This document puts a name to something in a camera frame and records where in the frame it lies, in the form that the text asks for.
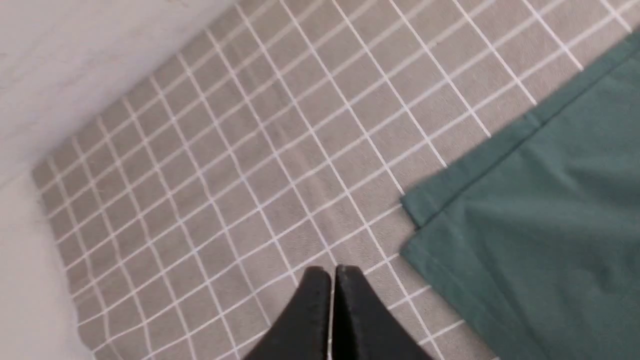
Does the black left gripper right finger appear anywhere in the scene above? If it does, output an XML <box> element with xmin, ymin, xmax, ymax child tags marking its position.
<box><xmin>331</xmin><ymin>264</ymin><xmax>431</xmax><ymax>360</ymax></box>

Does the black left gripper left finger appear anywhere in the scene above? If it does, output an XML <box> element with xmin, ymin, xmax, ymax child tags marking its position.
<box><xmin>245</xmin><ymin>266</ymin><xmax>332</xmax><ymax>360</ymax></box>

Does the green long sleeve shirt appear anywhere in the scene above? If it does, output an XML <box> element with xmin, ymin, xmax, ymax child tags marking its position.
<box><xmin>400</xmin><ymin>30</ymin><xmax>640</xmax><ymax>360</ymax></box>

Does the grey checkered tablecloth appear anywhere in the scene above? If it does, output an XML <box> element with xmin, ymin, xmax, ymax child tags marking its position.
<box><xmin>32</xmin><ymin>0</ymin><xmax>639</xmax><ymax>360</ymax></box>

